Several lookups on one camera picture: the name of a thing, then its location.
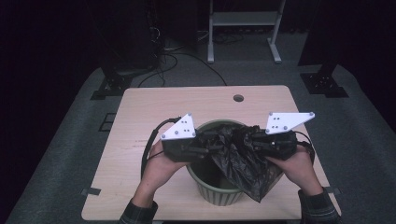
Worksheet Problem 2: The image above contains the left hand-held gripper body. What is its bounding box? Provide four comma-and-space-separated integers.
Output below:
160, 112, 202, 163

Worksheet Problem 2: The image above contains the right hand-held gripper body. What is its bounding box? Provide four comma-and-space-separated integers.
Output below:
264, 111, 316, 161

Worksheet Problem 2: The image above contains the black plastic trash bag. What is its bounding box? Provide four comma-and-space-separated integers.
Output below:
195, 124, 285, 203

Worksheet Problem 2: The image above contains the green ribbed trash bin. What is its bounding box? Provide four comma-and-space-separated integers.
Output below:
186, 119, 284, 207

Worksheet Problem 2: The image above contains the person's left hand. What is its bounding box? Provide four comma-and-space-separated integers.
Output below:
140, 140, 191, 194

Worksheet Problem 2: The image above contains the person's right hand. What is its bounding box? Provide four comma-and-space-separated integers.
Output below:
265, 145, 324, 196

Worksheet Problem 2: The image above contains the grey tape strip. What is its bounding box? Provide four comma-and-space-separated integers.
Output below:
323, 186, 342, 196
79, 187, 102, 197

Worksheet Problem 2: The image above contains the black stand base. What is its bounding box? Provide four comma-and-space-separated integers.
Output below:
90, 66, 134, 101
300, 62, 349, 99

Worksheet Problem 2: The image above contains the black floor tape rectangle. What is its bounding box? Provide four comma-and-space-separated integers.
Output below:
98, 112, 117, 133

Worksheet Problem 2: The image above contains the dark cabinet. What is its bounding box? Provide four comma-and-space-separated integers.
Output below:
101, 0, 161, 72

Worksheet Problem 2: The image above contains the white metal stand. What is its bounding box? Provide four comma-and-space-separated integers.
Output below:
207, 0, 287, 64

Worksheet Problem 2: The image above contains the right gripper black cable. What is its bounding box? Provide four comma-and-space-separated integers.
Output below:
293, 130, 317, 164

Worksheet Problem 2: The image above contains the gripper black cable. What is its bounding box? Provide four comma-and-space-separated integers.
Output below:
293, 130, 317, 164
140, 116, 182, 181

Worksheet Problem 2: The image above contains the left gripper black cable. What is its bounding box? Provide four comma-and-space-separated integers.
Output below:
140, 116, 182, 181

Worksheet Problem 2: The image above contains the long black floor cable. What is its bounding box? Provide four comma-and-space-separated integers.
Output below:
137, 51, 228, 88

